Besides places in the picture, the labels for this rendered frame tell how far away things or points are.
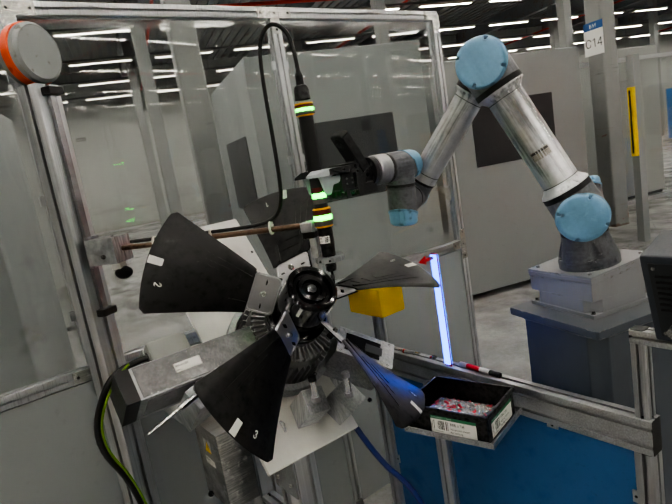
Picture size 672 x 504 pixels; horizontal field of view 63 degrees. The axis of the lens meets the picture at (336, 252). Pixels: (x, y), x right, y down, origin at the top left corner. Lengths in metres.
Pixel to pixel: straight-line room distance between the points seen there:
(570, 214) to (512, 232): 3.96
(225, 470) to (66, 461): 0.54
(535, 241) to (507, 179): 0.67
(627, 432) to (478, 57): 0.88
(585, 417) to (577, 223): 0.44
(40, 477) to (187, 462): 0.45
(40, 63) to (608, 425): 1.62
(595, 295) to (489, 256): 3.71
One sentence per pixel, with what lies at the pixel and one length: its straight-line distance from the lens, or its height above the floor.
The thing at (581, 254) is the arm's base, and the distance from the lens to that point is 1.52.
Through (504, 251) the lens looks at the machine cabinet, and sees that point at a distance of 5.27.
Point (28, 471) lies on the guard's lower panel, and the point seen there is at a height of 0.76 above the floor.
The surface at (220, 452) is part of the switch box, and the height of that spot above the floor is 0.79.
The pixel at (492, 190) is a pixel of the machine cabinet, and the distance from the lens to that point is 5.14.
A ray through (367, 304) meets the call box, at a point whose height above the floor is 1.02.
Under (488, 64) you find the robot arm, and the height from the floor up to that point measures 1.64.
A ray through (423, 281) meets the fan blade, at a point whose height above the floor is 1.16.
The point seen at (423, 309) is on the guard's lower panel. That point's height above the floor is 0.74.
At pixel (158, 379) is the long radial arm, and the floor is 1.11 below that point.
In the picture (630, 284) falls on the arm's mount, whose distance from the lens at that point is 1.58.
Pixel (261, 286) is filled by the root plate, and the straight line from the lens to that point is 1.24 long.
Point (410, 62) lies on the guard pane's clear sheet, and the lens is 2.58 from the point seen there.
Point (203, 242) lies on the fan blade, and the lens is 1.23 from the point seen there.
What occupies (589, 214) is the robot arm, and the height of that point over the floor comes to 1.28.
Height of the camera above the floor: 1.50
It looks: 10 degrees down
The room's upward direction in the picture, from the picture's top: 10 degrees counter-clockwise
